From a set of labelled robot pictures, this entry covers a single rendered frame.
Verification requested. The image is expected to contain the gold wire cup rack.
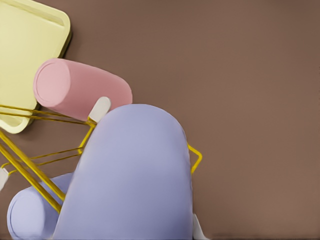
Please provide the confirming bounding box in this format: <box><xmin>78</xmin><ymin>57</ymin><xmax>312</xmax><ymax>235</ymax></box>
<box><xmin>0</xmin><ymin>96</ymin><xmax>209</xmax><ymax>240</ymax></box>

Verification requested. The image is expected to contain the pale yellow tray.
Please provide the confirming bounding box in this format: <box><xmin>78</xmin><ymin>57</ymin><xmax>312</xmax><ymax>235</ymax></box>
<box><xmin>0</xmin><ymin>0</ymin><xmax>74</xmax><ymax>135</ymax></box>

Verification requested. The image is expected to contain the pink cup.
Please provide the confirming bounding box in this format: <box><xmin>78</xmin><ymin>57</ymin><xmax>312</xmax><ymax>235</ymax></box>
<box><xmin>33</xmin><ymin>57</ymin><xmax>133</xmax><ymax>121</ymax></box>

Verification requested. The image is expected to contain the lavender cup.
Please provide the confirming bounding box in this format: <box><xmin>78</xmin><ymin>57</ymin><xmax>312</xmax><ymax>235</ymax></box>
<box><xmin>6</xmin><ymin>172</ymin><xmax>75</xmax><ymax>240</ymax></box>
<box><xmin>51</xmin><ymin>103</ymin><xmax>196</xmax><ymax>240</ymax></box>

